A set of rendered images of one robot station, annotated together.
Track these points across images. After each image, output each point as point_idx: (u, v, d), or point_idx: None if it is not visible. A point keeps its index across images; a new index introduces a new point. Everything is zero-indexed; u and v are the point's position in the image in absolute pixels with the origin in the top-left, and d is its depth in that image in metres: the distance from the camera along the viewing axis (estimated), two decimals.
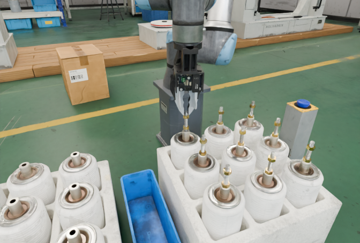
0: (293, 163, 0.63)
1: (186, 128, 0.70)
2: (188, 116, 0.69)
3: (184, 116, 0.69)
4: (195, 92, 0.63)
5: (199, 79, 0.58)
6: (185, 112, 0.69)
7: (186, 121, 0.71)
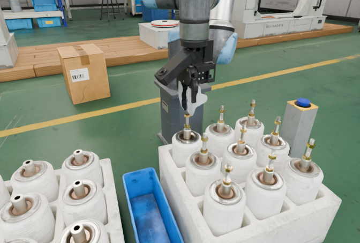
0: (293, 160, 0.64)
1: (189, 124, 0.72)
2: (186, 113, 0.71)
3: (190, 114, 0.70)
4: None
5: None
6: (187, 112, 0.69)
7: (186, 120, 0.71)
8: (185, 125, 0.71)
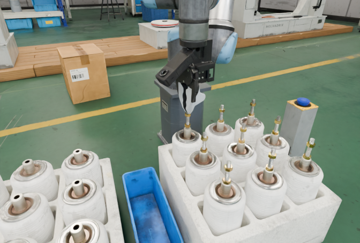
0: (293, 160, 0.64)
1: (185, 124, 0.72)
2: (186, 115, 0.70)
3: (186, 112, 0.71)
4: None
5: None
6: None
7: (188, 120, 0.71)
8: (190, 124, 0.72)
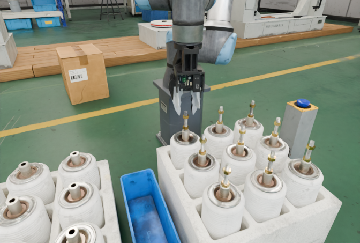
0: (293, 162, 0.63)
1: (183, 126, 0.72)
2: (184, 117, 0.69)
3: None
4: (197, 91, 0.63)
5: (199, 79, 0.58)
6: (187, 112, 0.69)
7: (186, 123, 0.70)
8: (188, 126, 0.71)
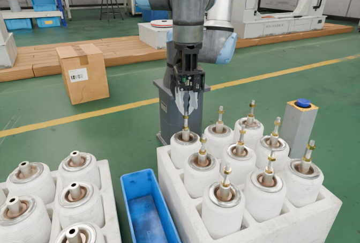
0: (293, 162, 0.63)
1: (185, 128, 0.70)
2: (188, 116, 0.69)
3: (184, 116, 0.69)
4: (196, 92, 0.63)
5: (200, 79, 0.58)
6: (185, 112, 0.69)
7: (186, 121, 0.71)
8: None
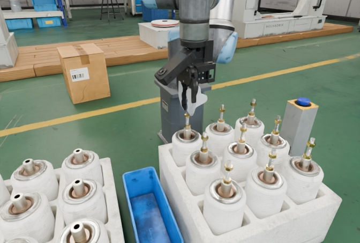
0: (294, 160, 0.64)
1: (190, 125, 0.72)
2: None
3: (189, 115, 0.70)
4: None
5: None
6: (186, 112, 0.69)
7: (185, 120, 0.71)
8: (185, 125, 0.72)
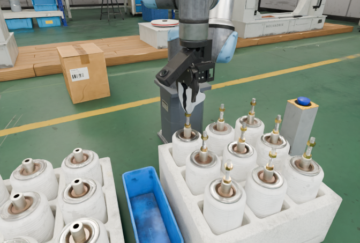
0: (294, 159, 0.63)
1: (185, 123, 0.73)
2: (185, 115, 0.70)
3: None
4: None
5: None
6: None
7: (188, 120, 0.71)
8: (189, 125, 0.71)
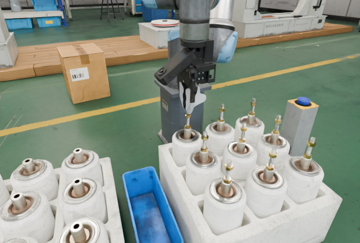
0: (294, 159, 0.63)
1: (186, 126, 0.71)
2: (189, 116, 0.70)
3: (185, 114, 0.70)
4: None
5: None
6: None
7: (188, 120, 0.72)
8: (188, 123, 0.73)
